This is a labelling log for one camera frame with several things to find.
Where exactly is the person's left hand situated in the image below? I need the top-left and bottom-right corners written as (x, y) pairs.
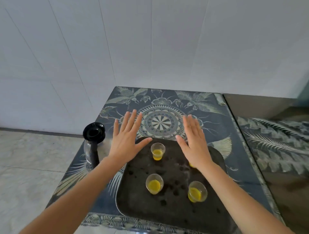
top-left (107, 110), bottom-right (153, 167)

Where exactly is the person's left forearm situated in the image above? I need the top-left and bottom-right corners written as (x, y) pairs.
top-left (19, 156), bottom-right (126, 234)

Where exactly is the glass pitcher with black lid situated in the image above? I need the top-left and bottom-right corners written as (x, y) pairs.
top-left (83, 122), bottom-right (112, 169)

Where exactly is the person's right hand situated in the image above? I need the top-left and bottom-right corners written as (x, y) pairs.
top-left (175, 114), bottom-right (213, 170)

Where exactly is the dark glossy cabinet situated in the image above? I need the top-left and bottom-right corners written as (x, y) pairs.
top-left (223, 94), bottom-right (309, 234)

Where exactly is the black rectangular tray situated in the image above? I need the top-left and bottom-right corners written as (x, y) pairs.
top-left (116, 137), bottom-right (236, 234)

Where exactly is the person's right forearm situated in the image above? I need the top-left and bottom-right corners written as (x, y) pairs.
top-left (196, 160), bottom-right (295, 234)

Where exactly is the blue patterned tablecloth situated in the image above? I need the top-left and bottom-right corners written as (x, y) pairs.
top-left (46, 86), bottom-right (286, 234)

